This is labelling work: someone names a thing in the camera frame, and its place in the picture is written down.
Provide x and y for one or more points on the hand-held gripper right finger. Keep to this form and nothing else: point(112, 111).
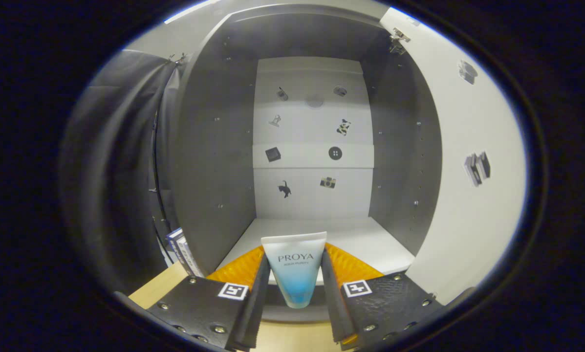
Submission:
point(390, 303)

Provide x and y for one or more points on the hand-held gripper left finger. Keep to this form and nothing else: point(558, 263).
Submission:
point(199, 303)

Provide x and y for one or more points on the white blue cosmetic tube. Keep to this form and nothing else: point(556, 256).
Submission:
point(295, 274)

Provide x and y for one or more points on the grey cabinet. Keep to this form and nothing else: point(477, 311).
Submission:
point(214, 146)

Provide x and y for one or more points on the black backdrop cloth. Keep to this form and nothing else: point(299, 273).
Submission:
point(111, 171)

